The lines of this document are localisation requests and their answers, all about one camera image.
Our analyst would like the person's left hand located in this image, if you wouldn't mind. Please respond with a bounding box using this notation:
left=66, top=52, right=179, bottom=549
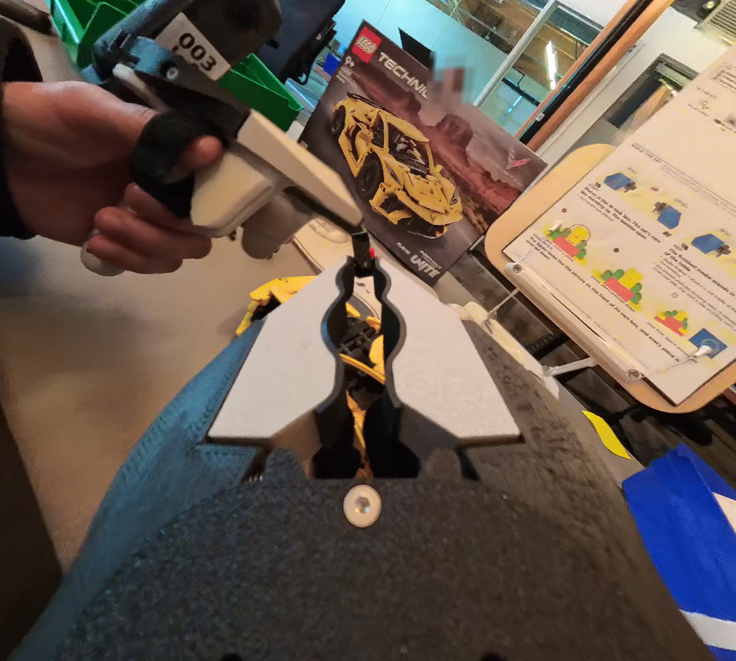
left=2, top=80, right=226, bottom=277

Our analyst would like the person's left forearm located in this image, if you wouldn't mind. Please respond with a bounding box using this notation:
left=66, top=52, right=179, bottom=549
left=0, top=17, right=46, bottom=239

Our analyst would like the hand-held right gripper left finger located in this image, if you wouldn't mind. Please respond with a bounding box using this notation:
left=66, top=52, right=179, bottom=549
left=208, top=258, right=354, bottom=466

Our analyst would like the grey desk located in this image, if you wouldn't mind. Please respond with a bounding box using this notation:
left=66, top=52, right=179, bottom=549
left=0, top=0, right=633, bottom=576

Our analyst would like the yellow paper scrap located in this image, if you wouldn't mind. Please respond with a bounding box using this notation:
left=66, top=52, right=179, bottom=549
left=581, top=410, right=632, bottom=461

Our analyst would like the black tool handle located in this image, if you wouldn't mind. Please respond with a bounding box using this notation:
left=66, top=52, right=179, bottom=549
left=0, top=0, right=54, bottom=36

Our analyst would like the white stand base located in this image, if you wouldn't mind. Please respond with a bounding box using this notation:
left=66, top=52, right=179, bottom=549
left=447, top=302, right=560, bottom=386

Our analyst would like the yellow toy brick car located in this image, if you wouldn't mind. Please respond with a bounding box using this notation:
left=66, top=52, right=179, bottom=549
left=235, top=275, right=387, bottom=478

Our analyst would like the black brick assembly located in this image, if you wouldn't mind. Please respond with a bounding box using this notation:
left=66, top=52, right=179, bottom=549
left=348, top=229, right=378, bottom=278

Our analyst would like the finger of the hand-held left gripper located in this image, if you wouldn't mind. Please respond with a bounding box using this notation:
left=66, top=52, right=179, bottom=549
left=240, top=192, right=316, bottom=261
left=232, top=112, right=365, bottom=232

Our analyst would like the toy car set box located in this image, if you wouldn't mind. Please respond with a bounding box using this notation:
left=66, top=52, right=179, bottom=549
left=298, top=20, right=548, bottom=287

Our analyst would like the printed task sheet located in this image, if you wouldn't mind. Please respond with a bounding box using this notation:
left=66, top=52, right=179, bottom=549
left=503, top=48, right=736, bottom=406

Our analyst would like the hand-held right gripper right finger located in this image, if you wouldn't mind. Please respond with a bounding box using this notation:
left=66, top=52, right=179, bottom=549
left=373, top=258, right=522, bottom=452

